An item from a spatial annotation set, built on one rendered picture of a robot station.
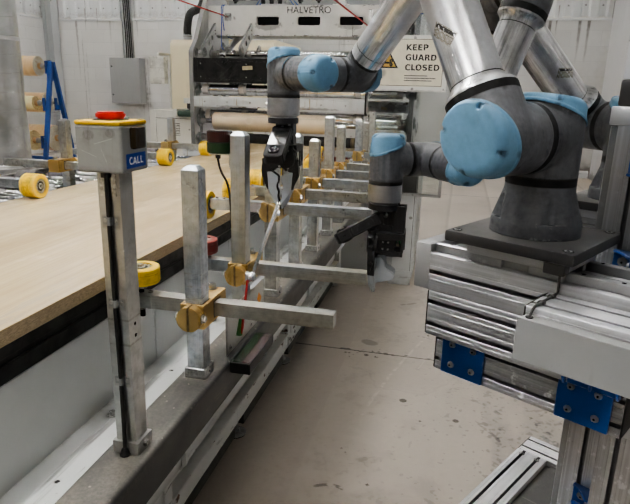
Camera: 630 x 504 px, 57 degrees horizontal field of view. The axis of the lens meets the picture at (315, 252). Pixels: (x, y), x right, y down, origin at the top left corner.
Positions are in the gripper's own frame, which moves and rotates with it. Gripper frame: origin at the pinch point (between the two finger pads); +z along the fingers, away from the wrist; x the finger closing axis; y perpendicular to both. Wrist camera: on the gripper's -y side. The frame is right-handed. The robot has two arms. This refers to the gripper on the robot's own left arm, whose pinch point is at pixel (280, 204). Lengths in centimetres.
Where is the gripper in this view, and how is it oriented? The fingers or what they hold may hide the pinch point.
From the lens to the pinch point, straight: 137.9
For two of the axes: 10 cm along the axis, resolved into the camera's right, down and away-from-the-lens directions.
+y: 2.3, -2.5, 9.4
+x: -9.7, -0.8, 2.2
